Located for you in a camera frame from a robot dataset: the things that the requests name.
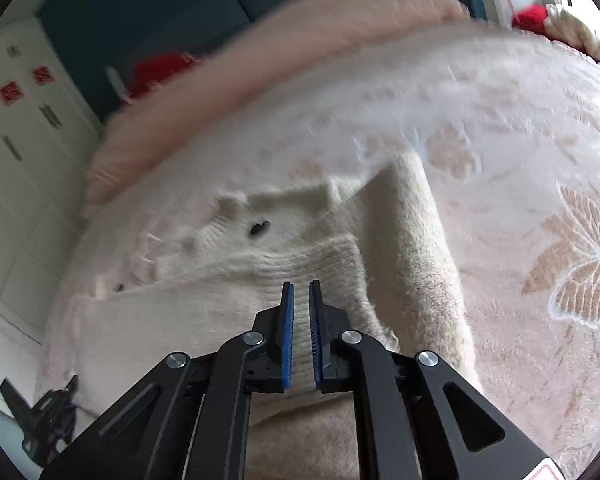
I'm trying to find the cream plush toy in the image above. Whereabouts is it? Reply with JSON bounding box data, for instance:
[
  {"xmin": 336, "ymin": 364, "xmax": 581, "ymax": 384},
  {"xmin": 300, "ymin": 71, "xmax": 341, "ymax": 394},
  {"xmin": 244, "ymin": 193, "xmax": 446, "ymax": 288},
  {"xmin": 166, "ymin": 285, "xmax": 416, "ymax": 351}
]
[{"xmin": 545, "ymin": 4, "xmax": 600, "ymax": 68}]

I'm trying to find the dark blue headboard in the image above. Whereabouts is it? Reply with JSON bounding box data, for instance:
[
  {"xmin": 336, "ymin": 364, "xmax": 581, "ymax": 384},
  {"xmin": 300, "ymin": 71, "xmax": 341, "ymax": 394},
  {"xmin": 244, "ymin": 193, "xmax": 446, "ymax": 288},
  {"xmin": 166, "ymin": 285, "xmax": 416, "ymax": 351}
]
[{"xmin": 37, "ymin": 0, "xmax": 486, "ymax": 121}]

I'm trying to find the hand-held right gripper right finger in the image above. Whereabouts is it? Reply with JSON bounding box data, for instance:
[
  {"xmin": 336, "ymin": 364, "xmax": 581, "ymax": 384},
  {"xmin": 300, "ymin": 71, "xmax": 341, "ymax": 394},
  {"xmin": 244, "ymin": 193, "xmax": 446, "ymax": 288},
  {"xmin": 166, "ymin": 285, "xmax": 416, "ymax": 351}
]
[{"xmin": 307, "ymin": 280, "xmax": 566, "ymax": 480}]

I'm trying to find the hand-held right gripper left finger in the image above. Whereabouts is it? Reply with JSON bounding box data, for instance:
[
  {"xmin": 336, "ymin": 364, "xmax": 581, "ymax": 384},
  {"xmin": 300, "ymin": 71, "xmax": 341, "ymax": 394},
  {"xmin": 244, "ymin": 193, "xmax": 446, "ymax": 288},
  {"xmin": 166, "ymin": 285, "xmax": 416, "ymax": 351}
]
[{"xmin": 39, "ymin": 282, "xmax": 296, "ymax": 480}]

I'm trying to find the cream fluffy sweater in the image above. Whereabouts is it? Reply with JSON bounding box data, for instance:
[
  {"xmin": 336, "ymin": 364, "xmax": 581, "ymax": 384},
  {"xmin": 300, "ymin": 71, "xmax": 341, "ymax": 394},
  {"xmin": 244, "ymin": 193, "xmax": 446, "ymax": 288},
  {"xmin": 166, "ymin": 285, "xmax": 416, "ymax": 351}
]
[{"xmin": 45, "ymin": 152, "xmax": 481, "ymax": 480}]

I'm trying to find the pink folded duvet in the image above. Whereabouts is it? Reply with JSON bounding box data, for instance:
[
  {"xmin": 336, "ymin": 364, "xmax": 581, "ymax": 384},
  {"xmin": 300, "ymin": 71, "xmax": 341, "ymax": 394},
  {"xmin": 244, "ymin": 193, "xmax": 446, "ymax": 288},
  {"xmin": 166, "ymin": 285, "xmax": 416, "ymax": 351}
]
[{"xmin": 82, "ymin": 0, "xmax": 473, "ymax": 206}]

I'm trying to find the red pillow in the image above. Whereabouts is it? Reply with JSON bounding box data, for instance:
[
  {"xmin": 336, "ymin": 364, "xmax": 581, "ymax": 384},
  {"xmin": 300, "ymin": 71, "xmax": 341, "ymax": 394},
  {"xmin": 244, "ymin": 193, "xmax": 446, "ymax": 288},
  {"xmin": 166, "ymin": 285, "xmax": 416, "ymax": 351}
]
[{"xmin": 127, "ymin": 52, "xmax": 201, "ymax": 101}]

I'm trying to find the red plush toy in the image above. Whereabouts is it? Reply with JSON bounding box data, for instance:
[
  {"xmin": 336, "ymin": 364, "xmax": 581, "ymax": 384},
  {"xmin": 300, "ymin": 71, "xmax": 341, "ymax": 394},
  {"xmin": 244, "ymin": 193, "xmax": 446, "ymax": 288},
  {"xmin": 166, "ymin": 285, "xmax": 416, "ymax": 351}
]
[{"xmin": 511, "ymin": 4, "xmax": 552, "ymax": 33}]

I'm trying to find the pink floral blanket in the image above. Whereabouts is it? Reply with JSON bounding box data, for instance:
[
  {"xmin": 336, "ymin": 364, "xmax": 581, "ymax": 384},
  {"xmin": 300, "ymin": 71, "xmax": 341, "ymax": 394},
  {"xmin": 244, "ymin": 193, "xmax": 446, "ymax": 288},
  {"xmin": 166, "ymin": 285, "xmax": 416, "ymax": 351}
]
[{"xmin": 35, "ymin": 20, "xmax": 600, "ymax": 480}]

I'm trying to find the white wardrobe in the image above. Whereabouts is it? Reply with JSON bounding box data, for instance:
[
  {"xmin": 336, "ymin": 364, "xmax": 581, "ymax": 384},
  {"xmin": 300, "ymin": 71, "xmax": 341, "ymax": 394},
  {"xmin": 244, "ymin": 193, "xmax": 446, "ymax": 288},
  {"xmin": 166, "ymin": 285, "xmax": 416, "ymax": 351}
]
[{"xmin": 0, "ymin": 22, "xmax": 103, "ymax": 411}]

